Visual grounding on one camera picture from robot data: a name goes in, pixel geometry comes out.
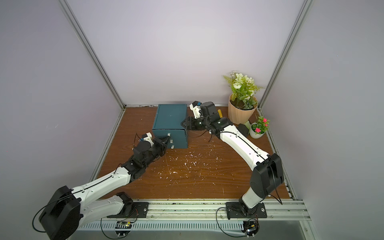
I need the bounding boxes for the teal drawer cabinet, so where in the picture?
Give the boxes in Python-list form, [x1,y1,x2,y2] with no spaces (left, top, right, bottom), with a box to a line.
[152,104,188,149]

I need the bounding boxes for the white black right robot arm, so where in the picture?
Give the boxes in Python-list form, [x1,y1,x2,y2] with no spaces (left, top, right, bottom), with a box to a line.
[182,101,285,215]

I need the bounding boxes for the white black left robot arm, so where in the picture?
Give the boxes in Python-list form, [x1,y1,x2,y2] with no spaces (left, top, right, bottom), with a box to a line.
[39,133,171,240]

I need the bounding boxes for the black gardening glove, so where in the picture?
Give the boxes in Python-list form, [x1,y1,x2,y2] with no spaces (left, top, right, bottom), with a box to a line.
[237,124,250,137]

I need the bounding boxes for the large peach pot plant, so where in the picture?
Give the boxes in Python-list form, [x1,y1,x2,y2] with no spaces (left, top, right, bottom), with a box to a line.
[224,71,262,125]

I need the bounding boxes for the small white pot pink flowers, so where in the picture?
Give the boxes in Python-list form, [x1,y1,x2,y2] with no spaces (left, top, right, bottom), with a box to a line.
[250,116,270,139]

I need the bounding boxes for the left small circuit board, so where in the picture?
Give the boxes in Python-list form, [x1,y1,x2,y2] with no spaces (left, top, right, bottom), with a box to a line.
[115,221,133,238]

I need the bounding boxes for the small circuit board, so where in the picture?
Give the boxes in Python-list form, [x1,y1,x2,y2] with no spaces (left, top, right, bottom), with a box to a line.
[115,221,133,238]
[243,219,260,238]

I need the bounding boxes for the right small circuit board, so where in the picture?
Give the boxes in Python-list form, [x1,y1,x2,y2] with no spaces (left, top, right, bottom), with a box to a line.
[243,219,260,238]

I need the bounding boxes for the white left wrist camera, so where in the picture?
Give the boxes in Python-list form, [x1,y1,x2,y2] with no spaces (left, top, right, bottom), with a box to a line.
[141,133,154,147]

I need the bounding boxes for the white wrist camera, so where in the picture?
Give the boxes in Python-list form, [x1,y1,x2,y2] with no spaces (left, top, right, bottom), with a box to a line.
[141,133,154,147]
[190,101,202,119]

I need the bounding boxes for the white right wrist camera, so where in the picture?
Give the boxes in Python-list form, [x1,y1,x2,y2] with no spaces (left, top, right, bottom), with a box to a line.
[190,101,202,119]

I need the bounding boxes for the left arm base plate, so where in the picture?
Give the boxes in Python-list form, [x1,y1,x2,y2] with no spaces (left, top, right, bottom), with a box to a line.
[107,202,149,219]

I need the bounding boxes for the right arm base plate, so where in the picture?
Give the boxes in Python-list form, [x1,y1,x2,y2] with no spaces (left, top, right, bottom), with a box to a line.
[225,202,268,220]

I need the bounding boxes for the aluminium front rail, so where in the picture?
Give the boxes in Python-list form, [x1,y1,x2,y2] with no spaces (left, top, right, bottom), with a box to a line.
[64,199,311,222]

